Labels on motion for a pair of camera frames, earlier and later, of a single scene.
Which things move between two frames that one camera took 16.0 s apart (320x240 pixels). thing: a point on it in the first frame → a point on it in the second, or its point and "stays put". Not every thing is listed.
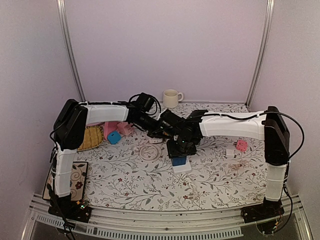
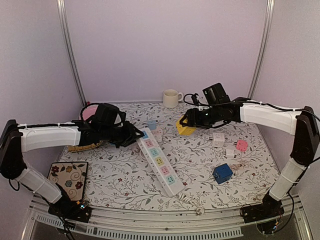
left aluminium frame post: [61, 7] stays put
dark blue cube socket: [179, 161] → [222, 173]
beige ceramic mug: [170, 98] stays put
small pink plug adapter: [242, 145] stays put
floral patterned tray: [78, 181] stays put
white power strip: [184, 168] → [160, 162]
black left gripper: [162, 125] → [127, 134]
